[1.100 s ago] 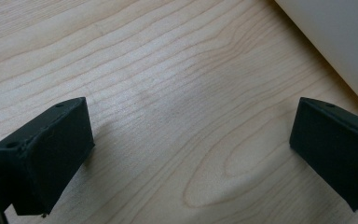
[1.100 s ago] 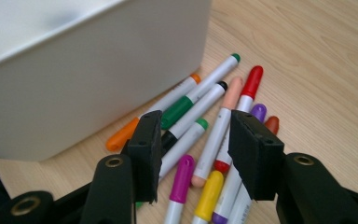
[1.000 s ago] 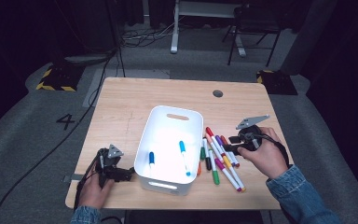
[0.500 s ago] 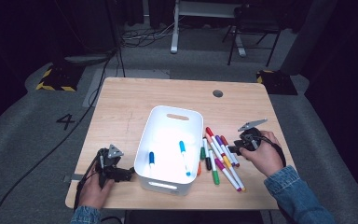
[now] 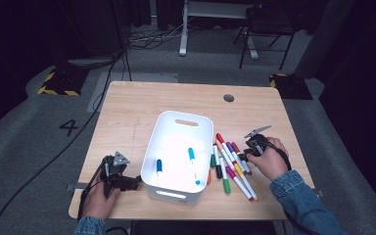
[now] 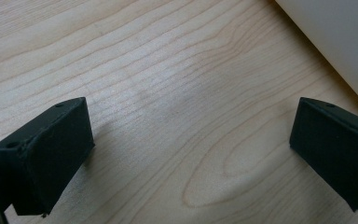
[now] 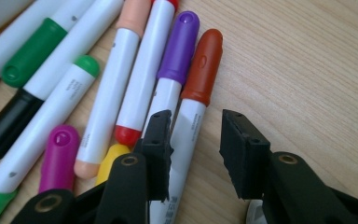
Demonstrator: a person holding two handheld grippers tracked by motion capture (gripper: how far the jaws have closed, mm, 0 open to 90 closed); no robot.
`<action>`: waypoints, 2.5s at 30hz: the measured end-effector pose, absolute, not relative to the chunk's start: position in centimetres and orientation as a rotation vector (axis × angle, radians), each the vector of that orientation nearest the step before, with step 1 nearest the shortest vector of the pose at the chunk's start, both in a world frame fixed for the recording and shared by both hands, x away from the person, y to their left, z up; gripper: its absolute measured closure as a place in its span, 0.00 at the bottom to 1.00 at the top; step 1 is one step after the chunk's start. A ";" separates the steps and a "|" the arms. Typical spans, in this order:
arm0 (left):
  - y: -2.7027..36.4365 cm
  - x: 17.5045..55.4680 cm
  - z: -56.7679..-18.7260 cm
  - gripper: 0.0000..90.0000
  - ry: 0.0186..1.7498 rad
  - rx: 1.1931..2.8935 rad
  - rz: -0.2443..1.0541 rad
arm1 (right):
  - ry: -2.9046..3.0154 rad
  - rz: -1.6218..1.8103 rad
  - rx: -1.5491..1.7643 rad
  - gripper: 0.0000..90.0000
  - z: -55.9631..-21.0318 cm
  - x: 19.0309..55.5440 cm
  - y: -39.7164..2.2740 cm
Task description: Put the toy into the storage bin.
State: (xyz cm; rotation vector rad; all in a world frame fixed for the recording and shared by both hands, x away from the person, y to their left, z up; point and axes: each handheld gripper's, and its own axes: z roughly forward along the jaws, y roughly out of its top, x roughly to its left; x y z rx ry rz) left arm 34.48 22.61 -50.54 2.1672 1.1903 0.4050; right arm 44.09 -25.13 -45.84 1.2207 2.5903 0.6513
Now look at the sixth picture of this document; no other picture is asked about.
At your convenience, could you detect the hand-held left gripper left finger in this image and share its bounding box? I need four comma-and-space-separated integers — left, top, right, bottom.
0, 96, 96, 217

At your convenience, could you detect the white plastic storage bin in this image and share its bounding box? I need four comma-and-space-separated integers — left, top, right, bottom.
274, 0, 358, 115

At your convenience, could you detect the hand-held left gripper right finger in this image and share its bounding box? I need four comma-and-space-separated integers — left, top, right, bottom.
289, 96, 358, 214

